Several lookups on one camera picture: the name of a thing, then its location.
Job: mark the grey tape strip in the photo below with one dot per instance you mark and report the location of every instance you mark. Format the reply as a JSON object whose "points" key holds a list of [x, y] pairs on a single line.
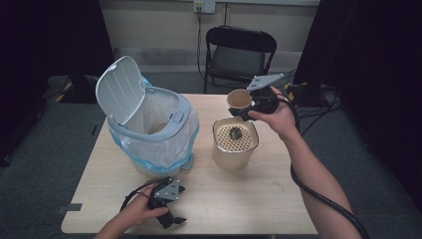
{"points": [[69, 207]]}

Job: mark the black folding chair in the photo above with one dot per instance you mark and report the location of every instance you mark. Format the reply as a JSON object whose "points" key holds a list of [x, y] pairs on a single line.
{"points": [[239, 58]]}

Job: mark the black curtain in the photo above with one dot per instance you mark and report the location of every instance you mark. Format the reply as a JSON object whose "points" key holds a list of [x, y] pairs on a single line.
{"points": [[49, 40], [375, 66]]}

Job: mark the white lidded trash can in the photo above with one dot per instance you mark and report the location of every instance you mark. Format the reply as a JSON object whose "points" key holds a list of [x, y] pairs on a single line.
{"points": [[121, 89]]}

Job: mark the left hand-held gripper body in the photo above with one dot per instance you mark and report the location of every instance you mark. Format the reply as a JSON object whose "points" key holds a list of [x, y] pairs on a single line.
{"points": [[167, 192]]}

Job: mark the person's right hand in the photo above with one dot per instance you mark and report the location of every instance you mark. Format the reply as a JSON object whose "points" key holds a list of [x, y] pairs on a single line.
{"points": [[282, 121]]}

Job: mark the clear plastic scrap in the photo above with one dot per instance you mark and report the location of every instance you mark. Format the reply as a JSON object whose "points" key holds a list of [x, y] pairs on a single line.
{"points": [[278, 186]]}

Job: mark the cream bucket with strainer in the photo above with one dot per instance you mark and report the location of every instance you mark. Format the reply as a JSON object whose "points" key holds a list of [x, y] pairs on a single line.
{"points": [[232, 156]]}

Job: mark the dark tea dregs clump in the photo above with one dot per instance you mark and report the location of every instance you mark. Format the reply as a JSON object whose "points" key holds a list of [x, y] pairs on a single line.
{"points": [[235, 133]]}

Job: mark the person's left hand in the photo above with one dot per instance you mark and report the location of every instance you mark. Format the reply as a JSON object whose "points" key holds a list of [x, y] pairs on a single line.
{"points": [[137, 209]]}

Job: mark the dark stand base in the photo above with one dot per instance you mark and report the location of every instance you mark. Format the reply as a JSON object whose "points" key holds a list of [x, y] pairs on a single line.
{"points": [[79, 89]]}

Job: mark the brown paper cup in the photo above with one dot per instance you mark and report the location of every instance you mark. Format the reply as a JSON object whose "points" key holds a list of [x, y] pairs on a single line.
{"points": [[239, 99]]}

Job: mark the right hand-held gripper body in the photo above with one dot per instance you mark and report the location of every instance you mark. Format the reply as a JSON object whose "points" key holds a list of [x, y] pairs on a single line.
{"points": [[263, 101]]}

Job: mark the white wall socket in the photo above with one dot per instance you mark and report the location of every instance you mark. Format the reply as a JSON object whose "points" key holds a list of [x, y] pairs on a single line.
{"points": [[204, 6]]}

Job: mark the blue-white plastic trash bag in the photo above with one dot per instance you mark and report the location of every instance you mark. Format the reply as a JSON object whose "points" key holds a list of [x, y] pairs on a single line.
{"points": [[162, 149]]}

